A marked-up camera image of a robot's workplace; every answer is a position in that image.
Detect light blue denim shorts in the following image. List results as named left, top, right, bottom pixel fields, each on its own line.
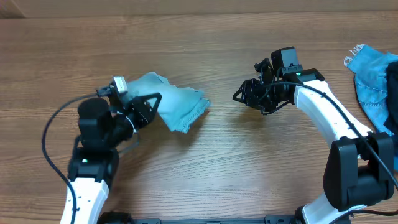
left=127, top=72, right=211, bottom=134

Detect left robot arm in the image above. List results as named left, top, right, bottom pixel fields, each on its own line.
left=61, top=93, right=162, bottom=223

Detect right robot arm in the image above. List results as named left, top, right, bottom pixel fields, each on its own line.
left=233, top=47, right=397, bottom=224

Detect blue denim garment pile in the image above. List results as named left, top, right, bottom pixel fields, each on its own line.
left=343, top=43, right=398, bottom=172

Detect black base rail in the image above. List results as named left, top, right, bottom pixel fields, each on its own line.
left=99, top=216, right=352, bottom=224

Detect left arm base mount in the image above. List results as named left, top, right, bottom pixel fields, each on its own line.
left=97, top=212, right=134, bottom=224

